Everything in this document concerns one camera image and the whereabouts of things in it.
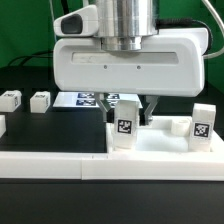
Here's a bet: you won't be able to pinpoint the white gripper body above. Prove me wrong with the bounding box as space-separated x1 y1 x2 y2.
53 28 208 97

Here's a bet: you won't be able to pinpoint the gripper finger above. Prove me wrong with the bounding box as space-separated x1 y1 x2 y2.
94 93 114 123
140 95 159 126

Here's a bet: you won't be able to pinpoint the white square table top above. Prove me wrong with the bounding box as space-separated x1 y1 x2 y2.
106 116 224 153

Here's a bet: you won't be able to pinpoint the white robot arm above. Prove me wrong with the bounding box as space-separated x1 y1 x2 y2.
53 0 211 125

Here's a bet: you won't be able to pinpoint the white sheet with tags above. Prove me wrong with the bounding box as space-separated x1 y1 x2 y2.
53 92 142 108

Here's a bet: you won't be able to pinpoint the white L-shaped obstacle fence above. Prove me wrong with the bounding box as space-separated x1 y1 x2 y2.
0 152 224 181

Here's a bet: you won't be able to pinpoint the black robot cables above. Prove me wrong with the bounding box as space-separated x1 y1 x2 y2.
7 51 56 68

